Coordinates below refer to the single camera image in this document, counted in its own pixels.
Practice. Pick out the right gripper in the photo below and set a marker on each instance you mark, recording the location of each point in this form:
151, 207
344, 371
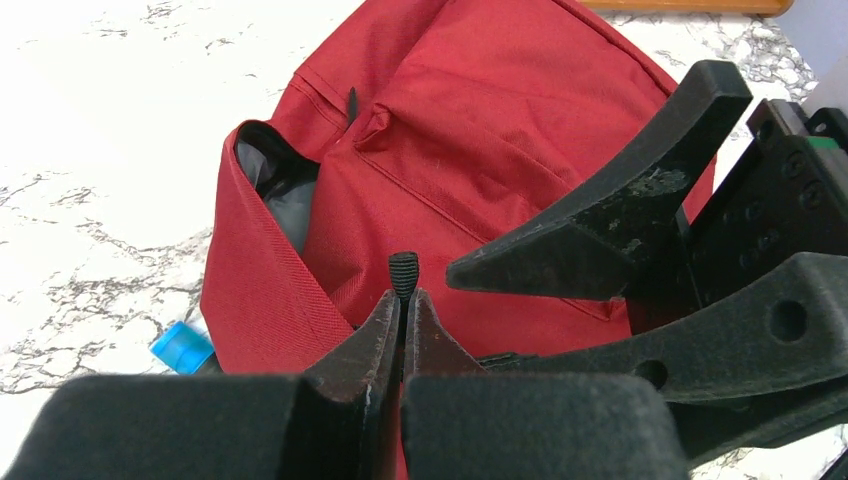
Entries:
761, 368

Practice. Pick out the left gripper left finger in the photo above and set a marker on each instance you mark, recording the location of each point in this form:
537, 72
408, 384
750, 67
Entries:
336, 420

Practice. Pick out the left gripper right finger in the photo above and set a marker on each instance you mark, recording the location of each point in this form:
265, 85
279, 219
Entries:
460, 422

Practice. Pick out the red student backpack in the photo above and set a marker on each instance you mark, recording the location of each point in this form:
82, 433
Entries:
418, 131

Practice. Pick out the blue black highlighter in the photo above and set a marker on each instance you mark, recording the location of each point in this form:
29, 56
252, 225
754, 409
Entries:
186, 351

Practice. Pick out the wooden shelf rack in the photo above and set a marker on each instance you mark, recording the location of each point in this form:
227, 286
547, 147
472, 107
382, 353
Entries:
768, 8

